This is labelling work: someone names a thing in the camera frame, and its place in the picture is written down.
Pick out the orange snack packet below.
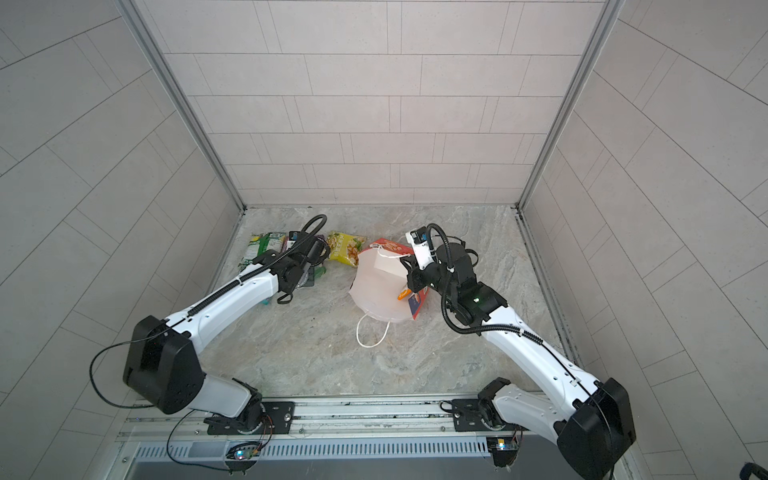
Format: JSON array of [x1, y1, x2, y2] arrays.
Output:
[[397, 288, 413, 300]]

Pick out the yellow green snack packet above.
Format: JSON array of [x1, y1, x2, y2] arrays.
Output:
[[327, 231, 367, 267]]

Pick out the red paper gift bag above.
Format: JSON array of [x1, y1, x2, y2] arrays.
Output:
[[349, 238, 428, 349]]

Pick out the aluminium corner post right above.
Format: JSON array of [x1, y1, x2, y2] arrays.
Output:
[[517, 0, 625, 210]]

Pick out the aluminium corner post left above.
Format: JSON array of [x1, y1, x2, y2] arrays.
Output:
[[115, 0, 247, 212]]

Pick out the right circuit board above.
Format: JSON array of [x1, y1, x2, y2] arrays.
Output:
[[486, 437, 520, 468]]

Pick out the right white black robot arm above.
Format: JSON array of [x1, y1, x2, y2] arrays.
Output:
[[400, 230, 636, 479]]

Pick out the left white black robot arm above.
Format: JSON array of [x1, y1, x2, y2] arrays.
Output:
[[123, 232, 330, 423]]

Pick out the left green circuit board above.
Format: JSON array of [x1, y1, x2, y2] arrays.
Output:
[[225, 441, 262, 462]]

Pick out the aluminium corner post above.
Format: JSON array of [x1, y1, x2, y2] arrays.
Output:
[[115, 0, 247, 212], [517, 0, 625, 210]]

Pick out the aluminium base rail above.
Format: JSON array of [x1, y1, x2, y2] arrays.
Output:
[[116, 392, 622, 445]]

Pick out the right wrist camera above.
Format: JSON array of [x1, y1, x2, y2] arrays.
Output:
[[406, 226, 434, 270]]

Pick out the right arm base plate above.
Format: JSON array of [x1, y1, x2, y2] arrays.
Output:
[[439, 398, 526, 432]]

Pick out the teal snack packet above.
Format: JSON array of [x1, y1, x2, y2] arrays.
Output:
[[299, 264, 326, 288]]

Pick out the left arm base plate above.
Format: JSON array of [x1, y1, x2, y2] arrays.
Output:
[[204, 400, 296, 435]]

